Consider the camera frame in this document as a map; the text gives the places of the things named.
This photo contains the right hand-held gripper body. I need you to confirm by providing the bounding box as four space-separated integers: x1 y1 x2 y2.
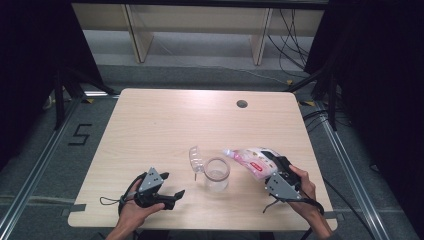
265 155 303 204

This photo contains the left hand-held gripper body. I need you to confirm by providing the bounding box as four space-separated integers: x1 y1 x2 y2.
133 166 177 211

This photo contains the white and pink plastic bag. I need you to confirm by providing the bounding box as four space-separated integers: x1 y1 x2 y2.
223 146 285 183

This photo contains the clear hinged jar lid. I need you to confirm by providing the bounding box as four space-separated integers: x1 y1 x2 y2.
188 144 206 175

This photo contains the clear glass jar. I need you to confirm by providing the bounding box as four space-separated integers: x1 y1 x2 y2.
203 156 232 193

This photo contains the person's right hand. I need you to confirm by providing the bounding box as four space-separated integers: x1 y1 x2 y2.
288 164 327 223

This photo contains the person's left hand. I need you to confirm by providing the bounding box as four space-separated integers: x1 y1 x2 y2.
116 180 166 235

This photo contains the grey tape strip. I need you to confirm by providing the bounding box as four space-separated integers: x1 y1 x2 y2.
60 203 87 217

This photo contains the black metal stand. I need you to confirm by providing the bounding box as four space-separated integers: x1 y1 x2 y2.
283 70 338 132
52 66 117 132

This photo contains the black curtain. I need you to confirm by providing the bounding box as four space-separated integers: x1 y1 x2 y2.
0 0 104 171
304 0 424 239

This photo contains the light wooden shelf unit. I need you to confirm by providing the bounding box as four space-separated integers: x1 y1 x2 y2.
71 3 327 66

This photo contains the black right gripper strap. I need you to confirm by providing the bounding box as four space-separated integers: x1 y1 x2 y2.
262 189 326 215

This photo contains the black gripper strap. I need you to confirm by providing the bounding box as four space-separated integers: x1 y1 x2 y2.
262 189 326 215
99 171 148 214

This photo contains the black left gripper strap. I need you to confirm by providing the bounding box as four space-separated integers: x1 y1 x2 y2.
99 171 148 214

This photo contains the black floor cable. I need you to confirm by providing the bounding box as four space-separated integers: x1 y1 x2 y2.
322 177 379 240

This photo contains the aluminium floor rail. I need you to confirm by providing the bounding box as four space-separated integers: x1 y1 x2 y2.
314 99 392 240
0 95 83 236

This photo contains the bundle of black cables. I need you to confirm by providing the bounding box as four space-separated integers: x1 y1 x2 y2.
266 8 313 72

